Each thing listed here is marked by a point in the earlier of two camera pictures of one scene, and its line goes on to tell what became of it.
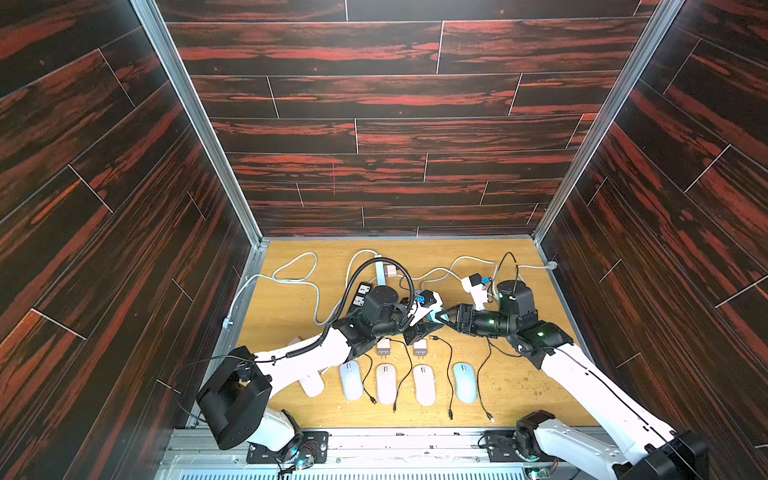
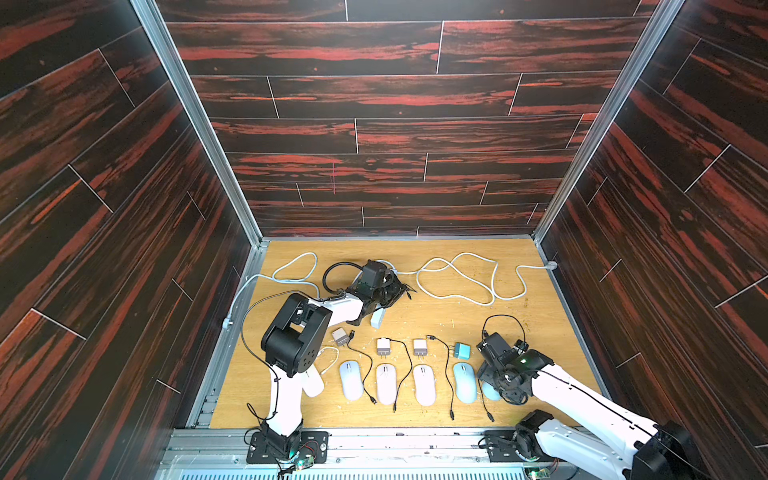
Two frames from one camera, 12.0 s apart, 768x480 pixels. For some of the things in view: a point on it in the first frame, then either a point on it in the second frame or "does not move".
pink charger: (420, 348) does not move
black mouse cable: (411, 364) does not move
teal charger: (431, 316) -> (462, 351)
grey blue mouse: (465, 383) does not move
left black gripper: (418, 330) -> (395, 287)
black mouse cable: (372, 399) does not move
